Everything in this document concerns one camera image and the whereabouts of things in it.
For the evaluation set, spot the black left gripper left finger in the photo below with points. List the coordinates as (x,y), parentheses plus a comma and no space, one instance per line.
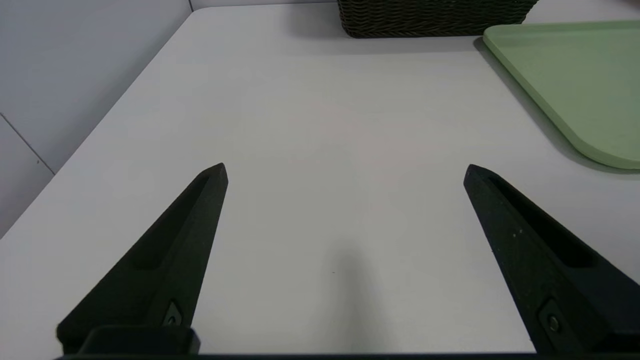
(150,285)

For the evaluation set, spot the light green plastic tray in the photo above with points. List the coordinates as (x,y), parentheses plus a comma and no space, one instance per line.
(585,85)

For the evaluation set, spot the dark brown wicker basket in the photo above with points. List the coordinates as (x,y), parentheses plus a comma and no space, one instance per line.
(430,17)

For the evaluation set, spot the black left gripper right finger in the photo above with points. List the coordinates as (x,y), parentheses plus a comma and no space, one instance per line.
(565,295)

